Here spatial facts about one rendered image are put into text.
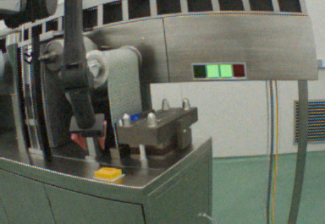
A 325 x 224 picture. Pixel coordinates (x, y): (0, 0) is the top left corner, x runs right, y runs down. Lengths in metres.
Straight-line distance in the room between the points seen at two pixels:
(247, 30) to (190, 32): 0.27
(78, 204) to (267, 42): 1.03
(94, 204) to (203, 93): 2.99
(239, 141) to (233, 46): 2.63
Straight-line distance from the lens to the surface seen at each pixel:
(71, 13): 0.91
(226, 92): 4.06
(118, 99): 1.51
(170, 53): 1.68
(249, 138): 4.10
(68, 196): 1.41
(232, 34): 1.59
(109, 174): 1.22
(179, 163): 1.38
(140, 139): 1.38
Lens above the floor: 1.30
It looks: 8 degrees down
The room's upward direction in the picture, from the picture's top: 5 degrees counter-clockwise
